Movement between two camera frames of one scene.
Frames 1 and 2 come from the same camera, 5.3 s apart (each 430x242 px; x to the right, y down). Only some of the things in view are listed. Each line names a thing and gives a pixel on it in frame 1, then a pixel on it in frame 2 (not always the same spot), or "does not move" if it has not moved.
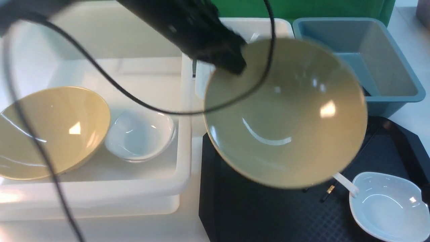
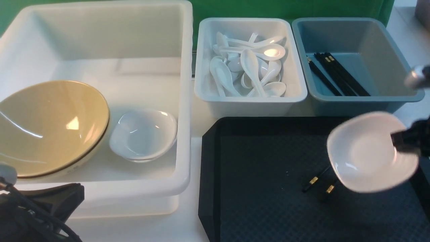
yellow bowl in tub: x=72 y=124 does not move
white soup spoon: x=353 y=188 -> x=224 y=76
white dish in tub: x=140 y=135 does not move
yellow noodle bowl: x=303 y=127 -> x=52 y=129
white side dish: x=390 y=209 -> x=363 y=153
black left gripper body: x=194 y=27 -> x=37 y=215
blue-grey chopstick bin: x=364 y=43 does not move
